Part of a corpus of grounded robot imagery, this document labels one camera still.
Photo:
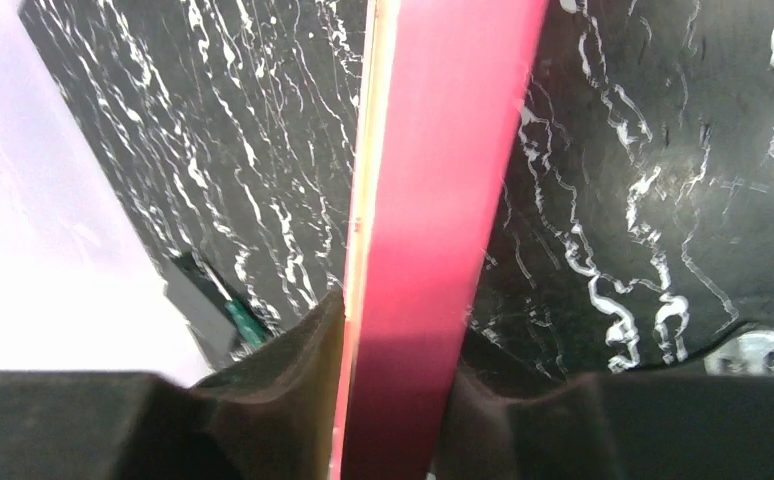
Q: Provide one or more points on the pink photo frame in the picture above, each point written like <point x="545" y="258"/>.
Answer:
<point x="442" y="88"/>

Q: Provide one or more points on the green handled screwdriver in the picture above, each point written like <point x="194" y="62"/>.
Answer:
<point x="249" y="327"/>

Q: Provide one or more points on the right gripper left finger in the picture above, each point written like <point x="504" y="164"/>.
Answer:
<point x="268" y="416"/>

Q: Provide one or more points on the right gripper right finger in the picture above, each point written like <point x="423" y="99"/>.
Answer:
<point x="506" y="421"/>

